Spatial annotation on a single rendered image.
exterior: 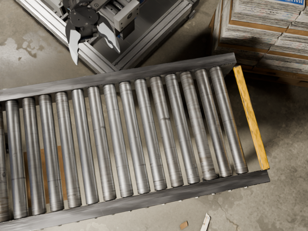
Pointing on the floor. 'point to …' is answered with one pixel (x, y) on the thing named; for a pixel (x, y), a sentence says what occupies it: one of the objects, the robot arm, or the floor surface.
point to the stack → (263, 37)
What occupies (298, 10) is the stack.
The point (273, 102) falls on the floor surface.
